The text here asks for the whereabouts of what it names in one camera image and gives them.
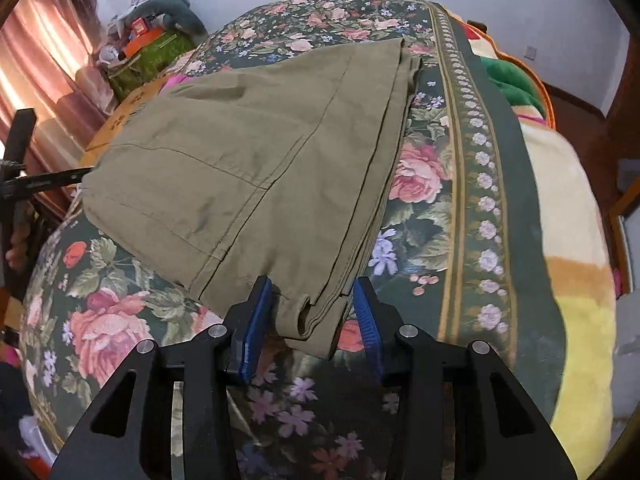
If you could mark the wooden furniture frame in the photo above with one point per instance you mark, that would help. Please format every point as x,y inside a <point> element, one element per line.
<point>617,210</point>

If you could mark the green patterned bag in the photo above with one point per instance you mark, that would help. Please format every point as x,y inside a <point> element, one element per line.
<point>150,62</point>

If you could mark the dark green floral bedspread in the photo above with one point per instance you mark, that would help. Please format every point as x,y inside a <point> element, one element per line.
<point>440,170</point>

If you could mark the brown cardboard sheet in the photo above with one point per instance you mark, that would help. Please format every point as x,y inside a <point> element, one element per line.
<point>125,115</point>

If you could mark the pink cloth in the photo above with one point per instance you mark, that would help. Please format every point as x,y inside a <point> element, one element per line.
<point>175,81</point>

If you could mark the orange box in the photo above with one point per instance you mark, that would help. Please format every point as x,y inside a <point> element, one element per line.
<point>142,35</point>

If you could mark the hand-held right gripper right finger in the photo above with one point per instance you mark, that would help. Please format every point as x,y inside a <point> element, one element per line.
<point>369,332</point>

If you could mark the olive khaki pants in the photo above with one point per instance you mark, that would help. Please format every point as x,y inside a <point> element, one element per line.
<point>250,160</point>

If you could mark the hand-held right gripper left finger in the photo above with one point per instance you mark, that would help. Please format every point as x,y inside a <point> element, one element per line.
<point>254,332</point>

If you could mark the pink curtain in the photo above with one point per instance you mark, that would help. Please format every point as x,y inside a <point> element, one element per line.
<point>35,45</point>

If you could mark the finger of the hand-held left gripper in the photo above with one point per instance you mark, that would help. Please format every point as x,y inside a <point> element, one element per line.
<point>55,180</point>
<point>21,132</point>

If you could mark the pile of clothes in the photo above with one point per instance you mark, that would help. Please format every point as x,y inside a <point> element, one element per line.
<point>20,410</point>

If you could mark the white wall socket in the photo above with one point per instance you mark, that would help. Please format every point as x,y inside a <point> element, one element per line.
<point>530,51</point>

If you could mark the cream and yellow fleece blanket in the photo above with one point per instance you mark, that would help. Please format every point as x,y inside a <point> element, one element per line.
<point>570,240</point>

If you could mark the pink bolster pillow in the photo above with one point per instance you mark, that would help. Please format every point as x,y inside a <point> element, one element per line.
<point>75,110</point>

